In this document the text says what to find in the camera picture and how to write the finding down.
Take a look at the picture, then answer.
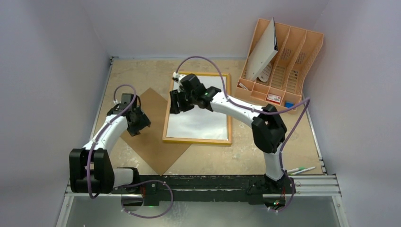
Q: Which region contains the blue small box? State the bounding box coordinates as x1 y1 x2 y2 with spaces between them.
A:
284 102 295 108

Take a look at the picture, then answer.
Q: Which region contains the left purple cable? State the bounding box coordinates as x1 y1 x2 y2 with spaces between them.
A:
85 84 174 219

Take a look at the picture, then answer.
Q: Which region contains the purple cable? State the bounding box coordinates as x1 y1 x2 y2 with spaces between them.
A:
175 55 311 214
85 84 174 219

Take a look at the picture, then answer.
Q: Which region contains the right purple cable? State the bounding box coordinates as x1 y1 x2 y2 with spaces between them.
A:
175 55 311 214

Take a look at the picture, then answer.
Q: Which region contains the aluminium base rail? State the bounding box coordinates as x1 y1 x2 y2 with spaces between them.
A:
64 175 342 206

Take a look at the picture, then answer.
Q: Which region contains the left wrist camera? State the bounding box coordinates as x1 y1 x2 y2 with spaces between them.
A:
113 99 121 105

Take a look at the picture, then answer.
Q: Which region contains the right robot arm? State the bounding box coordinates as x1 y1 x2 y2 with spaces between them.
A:
170 72 287 192

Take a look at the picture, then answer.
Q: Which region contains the red white small box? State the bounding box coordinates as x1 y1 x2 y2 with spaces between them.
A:
266 93 282 104

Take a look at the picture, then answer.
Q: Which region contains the green capped marker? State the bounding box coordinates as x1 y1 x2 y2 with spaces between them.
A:
287 167 305 174

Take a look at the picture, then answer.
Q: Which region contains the yellow wooden picture frame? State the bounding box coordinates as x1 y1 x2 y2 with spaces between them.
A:
162 72 233 146

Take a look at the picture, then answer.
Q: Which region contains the brown backing board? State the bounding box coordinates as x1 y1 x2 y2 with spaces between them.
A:
121 88 191 175

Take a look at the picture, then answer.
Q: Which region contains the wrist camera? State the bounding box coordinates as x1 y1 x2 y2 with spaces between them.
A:
172 72 185 92
113 99 121 105

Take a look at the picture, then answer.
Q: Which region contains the peach desk organizer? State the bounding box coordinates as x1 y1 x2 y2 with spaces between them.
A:
235 22 324 110

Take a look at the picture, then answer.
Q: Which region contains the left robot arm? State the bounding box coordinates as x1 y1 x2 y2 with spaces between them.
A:
69 93 151 198

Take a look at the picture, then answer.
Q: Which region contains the white pen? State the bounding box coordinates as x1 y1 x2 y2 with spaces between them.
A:
290 166 316 175

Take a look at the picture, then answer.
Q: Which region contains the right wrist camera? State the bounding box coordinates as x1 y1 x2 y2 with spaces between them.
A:
172 72 185 92

